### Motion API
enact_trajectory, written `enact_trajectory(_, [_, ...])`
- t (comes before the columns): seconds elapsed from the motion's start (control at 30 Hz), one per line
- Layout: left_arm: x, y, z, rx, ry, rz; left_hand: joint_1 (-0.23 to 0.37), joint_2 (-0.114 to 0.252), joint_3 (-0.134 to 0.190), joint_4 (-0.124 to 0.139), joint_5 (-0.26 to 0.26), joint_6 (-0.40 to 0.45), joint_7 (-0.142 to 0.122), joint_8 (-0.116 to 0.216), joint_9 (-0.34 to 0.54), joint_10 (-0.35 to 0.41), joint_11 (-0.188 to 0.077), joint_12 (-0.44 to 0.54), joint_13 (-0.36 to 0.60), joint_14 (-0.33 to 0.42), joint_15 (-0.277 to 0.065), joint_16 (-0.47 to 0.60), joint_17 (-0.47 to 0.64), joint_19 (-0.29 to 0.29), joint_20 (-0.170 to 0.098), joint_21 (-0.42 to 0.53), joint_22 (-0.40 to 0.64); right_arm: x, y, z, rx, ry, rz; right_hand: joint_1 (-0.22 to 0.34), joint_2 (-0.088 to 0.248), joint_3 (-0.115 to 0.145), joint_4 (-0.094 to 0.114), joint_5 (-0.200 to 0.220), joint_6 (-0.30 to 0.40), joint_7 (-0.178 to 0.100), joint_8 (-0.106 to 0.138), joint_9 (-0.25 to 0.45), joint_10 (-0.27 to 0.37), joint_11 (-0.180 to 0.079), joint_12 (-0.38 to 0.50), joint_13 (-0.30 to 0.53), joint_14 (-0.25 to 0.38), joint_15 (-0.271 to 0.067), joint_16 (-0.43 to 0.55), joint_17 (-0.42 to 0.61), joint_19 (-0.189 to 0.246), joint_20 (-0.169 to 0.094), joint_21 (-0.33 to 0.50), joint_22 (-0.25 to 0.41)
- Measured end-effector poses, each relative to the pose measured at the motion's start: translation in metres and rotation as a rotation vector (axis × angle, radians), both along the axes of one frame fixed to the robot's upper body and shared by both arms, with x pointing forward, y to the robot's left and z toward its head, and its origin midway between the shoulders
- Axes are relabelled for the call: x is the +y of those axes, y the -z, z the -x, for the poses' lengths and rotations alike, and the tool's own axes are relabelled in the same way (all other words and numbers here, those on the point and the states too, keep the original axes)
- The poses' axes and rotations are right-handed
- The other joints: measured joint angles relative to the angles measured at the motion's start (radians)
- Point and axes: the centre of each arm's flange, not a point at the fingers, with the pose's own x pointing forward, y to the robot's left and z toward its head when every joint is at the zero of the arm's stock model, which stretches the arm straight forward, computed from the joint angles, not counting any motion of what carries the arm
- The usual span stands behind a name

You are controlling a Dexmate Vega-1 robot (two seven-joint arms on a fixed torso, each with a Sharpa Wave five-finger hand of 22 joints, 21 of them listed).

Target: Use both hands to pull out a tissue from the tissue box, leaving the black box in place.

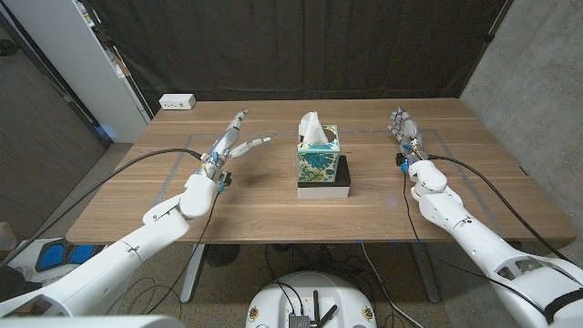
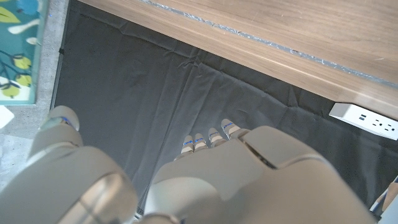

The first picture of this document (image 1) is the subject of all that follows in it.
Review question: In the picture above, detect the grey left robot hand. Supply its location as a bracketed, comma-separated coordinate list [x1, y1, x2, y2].
[195, 108, 272, 184]

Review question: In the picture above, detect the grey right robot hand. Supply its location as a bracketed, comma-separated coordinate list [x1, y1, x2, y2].
[387, 106, 430, 167]

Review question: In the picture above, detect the white tissue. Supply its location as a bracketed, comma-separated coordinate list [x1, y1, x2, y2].
[299, 111, 330, 145]

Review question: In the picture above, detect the teal leaf print tissue box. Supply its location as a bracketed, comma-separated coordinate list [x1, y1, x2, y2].
[297, 124, 342, 184]

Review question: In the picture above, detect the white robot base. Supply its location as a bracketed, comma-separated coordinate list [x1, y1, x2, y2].
[244, 271, 378, 328]

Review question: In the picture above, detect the black box with white base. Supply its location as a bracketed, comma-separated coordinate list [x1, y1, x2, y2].
[297, 155, 352, 200]

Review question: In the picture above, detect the cardboard box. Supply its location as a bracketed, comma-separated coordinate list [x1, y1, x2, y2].
[0, 221, 18, 261]

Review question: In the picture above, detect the white power strip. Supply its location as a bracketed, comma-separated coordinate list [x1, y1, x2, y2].
[159, 93, 198, 111]

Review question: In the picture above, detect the round black floor disc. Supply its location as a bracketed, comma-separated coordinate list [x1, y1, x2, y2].
[203, 244, 241, 268]

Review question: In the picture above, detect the black backdrop stand pole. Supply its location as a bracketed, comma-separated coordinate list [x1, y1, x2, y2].
[457, 0, 518, 99]

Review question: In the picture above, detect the black backdrop curtain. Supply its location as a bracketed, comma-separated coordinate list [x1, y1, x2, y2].
[88, 0, 509, 115]

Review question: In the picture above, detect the white table leg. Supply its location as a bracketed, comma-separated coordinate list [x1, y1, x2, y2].
[179, 243, 207, 304]

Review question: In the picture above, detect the grey table leg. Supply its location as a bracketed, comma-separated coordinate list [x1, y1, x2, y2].
[409, 241, 442, 304]

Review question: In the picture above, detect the white cabinet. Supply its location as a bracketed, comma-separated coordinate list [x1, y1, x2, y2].
[2, 0, 154, 145]

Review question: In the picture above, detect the black device with antennas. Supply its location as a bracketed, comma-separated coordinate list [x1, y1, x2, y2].
[288, 290, 339, 328]

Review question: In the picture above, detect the white platform with blue pads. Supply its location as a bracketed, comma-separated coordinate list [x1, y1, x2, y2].
[8, 237, 108, 286]

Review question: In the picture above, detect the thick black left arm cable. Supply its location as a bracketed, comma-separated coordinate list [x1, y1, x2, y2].
[0, 147, 204, 270]

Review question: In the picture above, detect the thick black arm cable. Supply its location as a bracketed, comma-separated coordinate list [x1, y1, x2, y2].
[426, 154, 574, 264]
[0, 147, 204, 270]

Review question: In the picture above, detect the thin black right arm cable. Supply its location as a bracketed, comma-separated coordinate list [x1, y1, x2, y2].
[402, 170, 547, 317]

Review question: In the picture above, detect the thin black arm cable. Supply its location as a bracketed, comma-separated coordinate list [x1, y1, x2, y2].
[402, 170, 547, 317]
[144, 190, 221, 316]

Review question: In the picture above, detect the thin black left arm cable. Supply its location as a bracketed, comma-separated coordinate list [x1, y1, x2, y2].
[144, 190, 221, 316]

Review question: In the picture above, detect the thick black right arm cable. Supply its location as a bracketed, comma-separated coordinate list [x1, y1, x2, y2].
[426, 154, 574, 264]

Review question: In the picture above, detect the white floor cable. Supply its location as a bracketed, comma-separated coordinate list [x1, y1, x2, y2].
[360, 241, 425, 328]

